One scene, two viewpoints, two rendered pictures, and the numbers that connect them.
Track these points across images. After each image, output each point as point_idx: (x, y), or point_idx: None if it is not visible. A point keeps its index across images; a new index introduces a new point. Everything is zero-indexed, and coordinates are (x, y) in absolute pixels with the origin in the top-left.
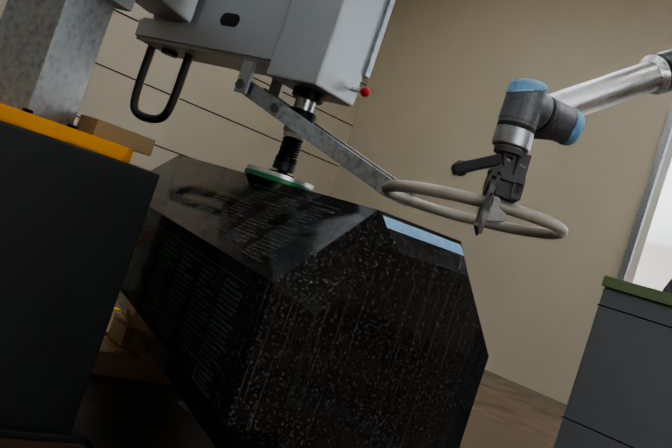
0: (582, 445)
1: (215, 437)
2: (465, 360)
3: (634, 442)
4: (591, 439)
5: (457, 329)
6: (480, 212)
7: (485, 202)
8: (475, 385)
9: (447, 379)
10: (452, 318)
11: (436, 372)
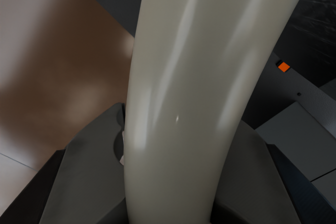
0: (323, 159)
1: None
2: (312, 71)
3: None
4: (322, 167)
5: (319, 61)
6: (111, 135)
7: (36, 179)
8: (312, 81)
9: (289, 49)
10: (319, 53)
11: (281, 34)
